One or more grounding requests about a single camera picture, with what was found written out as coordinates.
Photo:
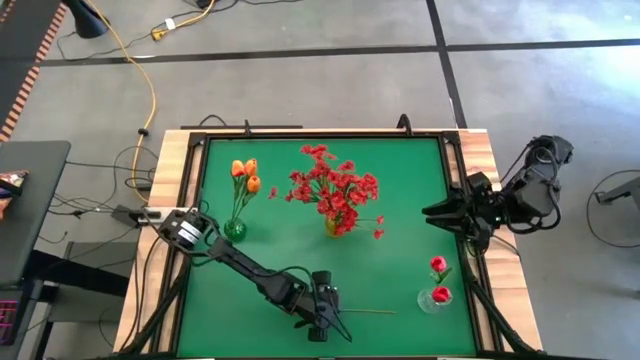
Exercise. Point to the black cone-shaped stand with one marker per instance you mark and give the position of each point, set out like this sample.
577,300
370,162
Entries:
87,20

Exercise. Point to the orange artificial tulip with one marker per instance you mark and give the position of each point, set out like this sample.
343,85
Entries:
237,168
254,184
250,167

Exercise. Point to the backlit keyboard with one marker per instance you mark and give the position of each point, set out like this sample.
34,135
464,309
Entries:
7,320

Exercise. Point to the yellow vase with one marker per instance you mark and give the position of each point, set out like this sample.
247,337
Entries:
330,230

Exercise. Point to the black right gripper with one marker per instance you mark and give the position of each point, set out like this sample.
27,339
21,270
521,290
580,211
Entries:
482,207

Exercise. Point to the black power adapter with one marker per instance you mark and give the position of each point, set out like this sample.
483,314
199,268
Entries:
131,216

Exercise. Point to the red artificial tulip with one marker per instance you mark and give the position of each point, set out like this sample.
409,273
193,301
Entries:
438,263
441,294
370,311

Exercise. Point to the green glass vase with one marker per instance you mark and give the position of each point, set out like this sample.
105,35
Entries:
235,230

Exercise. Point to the black table frame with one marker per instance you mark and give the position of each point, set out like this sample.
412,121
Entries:
300,135

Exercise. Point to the dark grey desk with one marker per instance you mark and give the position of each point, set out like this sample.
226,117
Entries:
35,220

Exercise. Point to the green felt mat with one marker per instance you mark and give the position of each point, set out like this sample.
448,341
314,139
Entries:
390,270

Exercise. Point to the black floor bar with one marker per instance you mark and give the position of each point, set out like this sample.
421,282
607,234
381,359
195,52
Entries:
270,127

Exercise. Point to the clear glass vase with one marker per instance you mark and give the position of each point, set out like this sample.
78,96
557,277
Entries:
425,302

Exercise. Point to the black desk base beam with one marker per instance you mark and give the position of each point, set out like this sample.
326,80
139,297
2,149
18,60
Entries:
75,272

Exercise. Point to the red flower bouquet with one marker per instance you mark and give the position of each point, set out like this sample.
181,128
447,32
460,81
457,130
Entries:
335,192

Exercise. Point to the colourful patterned bag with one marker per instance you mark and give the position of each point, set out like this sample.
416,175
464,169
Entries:
12,182

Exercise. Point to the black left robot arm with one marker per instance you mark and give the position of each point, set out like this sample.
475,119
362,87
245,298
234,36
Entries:
240,262

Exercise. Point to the black diagonal frame strut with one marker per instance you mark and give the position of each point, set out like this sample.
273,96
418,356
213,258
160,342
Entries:
162,300
495,315

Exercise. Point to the grey metal stand foot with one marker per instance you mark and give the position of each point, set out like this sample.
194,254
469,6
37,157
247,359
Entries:
622,191

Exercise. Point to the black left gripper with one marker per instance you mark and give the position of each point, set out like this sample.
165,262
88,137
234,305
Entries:
320,302

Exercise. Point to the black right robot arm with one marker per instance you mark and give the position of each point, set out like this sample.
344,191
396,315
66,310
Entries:
532,192

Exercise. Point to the black mat orange striped edge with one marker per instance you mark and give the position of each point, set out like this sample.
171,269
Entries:
20,30

